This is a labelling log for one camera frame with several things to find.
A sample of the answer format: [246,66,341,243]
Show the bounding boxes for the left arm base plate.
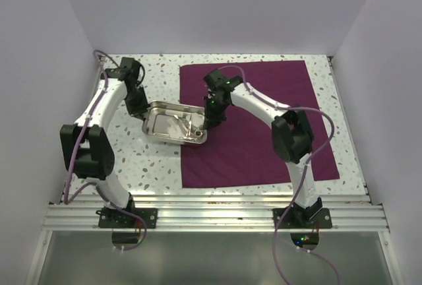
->
[96,207,158,229]

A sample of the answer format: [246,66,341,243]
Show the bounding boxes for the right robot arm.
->
[204,69,322,228]

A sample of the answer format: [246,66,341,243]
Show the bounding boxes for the white gauze pad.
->
[167,117,184,139]

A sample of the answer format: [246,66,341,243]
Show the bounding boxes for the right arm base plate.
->
[278,208,333,229]

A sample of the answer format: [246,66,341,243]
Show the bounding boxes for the steel scissors ring handles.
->
[174,115,193,139]

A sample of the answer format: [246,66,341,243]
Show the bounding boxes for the stainless steel tray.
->
[142,101,207,145]

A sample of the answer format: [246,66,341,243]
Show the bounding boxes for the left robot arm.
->
[59,79,149,228]

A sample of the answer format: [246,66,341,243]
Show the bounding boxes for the aluminium rail frame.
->
[42,54,392,233]

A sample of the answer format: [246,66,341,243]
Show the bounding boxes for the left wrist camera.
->
[119,57,145,80]

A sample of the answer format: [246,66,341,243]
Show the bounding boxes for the purple cloth mat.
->
[179,61,340,189]

